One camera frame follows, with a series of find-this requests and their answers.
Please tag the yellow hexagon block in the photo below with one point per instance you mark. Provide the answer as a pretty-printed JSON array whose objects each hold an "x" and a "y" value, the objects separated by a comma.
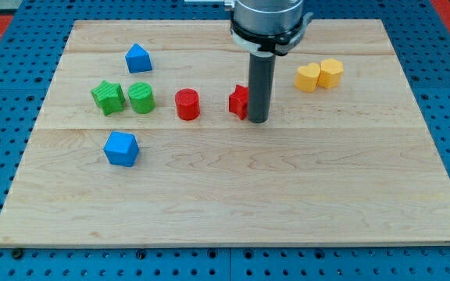
[{"x": 331, "y": 71}]

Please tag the green cylinder block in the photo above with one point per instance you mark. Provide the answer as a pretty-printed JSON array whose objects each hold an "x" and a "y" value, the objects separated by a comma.
[{"x": 141, "y": 97}]

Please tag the green star block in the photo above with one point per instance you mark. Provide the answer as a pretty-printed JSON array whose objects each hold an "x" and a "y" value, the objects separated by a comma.
[{"x": 108, "y": 97}]

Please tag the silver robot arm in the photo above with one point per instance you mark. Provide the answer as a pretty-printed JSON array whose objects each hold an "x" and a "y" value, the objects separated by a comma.
[{"x": 266, "y": 29}]

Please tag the red cylinder block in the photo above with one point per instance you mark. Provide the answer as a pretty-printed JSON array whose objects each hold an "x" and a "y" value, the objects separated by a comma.
[{"x": 187, "y": 104}]

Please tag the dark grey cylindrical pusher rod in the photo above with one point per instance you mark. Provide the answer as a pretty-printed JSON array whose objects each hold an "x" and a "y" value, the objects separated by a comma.
[{"x": 260, "y": 82}]

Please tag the red star block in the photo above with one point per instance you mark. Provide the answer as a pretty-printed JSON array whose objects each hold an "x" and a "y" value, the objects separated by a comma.
[{"x": 238, "y": 101}]

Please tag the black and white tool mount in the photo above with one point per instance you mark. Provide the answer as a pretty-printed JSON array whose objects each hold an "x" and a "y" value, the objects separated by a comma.
[{"x": 267, "y": 45}]

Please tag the light wooden board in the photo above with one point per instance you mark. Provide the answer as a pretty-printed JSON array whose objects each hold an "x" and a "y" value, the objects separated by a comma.
[{"x": 350, "y": 166}]

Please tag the yellow heart block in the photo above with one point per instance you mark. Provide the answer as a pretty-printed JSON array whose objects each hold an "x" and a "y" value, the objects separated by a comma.
[{"x": 307, "y": 76}]

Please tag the blue cube block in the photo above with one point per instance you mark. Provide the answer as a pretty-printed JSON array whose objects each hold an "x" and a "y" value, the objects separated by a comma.
[{"x": 121, "y": 149}]

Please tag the blue triangular prism block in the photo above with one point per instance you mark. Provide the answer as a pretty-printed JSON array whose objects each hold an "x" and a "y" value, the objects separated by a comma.
[{"x": 138, "y": 60}]

